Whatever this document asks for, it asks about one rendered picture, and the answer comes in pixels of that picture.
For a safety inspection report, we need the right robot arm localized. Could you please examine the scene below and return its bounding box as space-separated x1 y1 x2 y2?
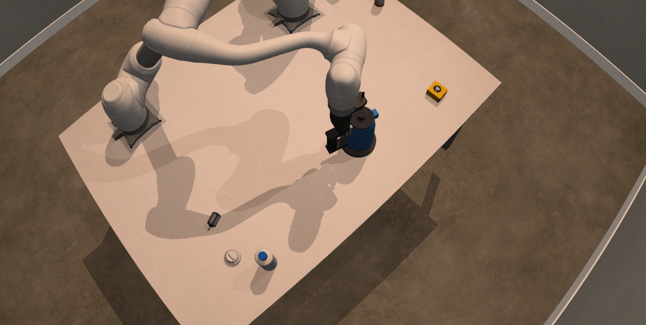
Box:
101 0 367 146

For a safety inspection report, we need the grey bottle with blue cap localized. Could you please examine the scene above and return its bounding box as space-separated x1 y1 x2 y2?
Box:
255 248 277 271

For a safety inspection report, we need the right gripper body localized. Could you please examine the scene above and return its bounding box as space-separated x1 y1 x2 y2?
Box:
328 91 367 135

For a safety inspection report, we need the blue kettle with black handle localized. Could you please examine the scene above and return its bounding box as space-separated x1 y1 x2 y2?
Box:
326 106 379 154

